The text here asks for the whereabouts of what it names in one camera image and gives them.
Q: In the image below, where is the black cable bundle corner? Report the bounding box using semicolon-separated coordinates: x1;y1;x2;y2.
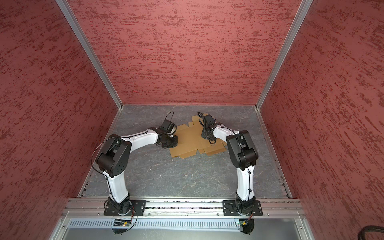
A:
357;224;384;240

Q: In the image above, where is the left aluminium corner post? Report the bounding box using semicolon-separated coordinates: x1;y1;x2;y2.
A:
55;0;124;109

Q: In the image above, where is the aluminium corner post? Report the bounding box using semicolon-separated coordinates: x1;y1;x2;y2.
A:
255;0;314;110
55;0;124;109

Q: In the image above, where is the aluminium front rail frame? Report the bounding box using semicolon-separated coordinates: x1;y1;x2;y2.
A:
50;197;314;240

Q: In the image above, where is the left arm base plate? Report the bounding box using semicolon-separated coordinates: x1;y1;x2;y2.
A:
104;198;147;217

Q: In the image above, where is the left small circuit board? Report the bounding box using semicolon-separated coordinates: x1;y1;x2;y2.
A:
113;219;132;228

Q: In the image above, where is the small circuit board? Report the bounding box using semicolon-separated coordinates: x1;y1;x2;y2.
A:
238;220;251;228
113;219;132;228

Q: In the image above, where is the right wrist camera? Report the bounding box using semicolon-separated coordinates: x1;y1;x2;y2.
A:
203;115;216;129

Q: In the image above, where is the brown cardboard box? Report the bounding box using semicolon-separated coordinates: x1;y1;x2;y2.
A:
170;116;227;159

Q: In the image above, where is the right aluminium corner post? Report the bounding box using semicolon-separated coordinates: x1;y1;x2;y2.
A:
255;0;314;110

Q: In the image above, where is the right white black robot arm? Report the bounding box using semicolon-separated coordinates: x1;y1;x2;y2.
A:
201;123;259;215

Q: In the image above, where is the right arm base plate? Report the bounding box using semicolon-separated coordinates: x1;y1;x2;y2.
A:
222;199;263;217

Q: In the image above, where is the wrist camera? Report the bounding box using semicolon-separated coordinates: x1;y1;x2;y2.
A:
161;119;177;136
203;115;216;129

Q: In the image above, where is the right small circuit board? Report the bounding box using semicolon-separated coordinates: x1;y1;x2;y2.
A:
238;220;251;228

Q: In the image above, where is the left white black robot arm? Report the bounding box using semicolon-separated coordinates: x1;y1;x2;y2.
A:
95;127;178;216

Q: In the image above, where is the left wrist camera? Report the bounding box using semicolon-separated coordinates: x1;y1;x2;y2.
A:
161;119;177;136

